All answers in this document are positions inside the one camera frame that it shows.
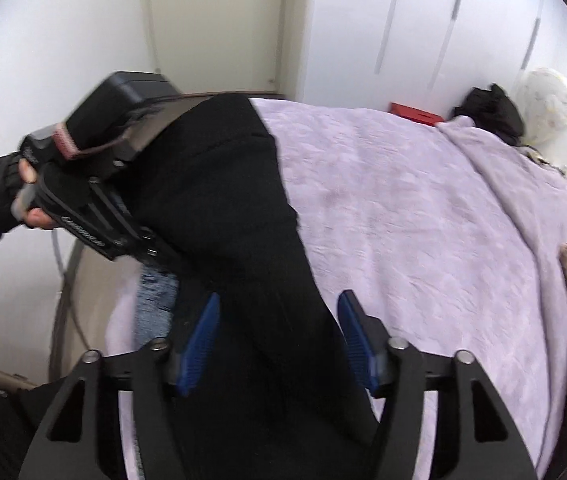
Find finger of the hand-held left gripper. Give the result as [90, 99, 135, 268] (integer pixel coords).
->
[136, 230, 180, 271]

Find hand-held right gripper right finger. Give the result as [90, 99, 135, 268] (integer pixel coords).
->
[338, 290, 537, 480]

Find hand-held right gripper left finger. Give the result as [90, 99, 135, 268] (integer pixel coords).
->
[18, 294, 220, 480]

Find black pants with patterned lining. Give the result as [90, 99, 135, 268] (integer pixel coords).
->
[134, 94, 379, 480]

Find person's left hand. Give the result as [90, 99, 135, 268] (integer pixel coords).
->
[10, 159, 60, 231]

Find purple embossed bedspread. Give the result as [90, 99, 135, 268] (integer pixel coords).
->
[106, 97, 567, 480]

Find cream door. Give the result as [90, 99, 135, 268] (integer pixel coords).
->
[146, 0, 289, 100]

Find purple fleece blanket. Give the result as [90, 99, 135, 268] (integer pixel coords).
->
[436, 116, 567, 361]

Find red box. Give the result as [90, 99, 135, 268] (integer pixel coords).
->
[391, 102, 445, 127]

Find black clothes pile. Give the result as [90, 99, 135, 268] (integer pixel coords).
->
[453, 84, 527, 146]

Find white wardrobe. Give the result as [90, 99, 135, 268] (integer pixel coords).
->
[296, 0, 567, 133]

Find fan with floral cover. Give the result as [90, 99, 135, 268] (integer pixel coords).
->
[516, 67, 567, 146]

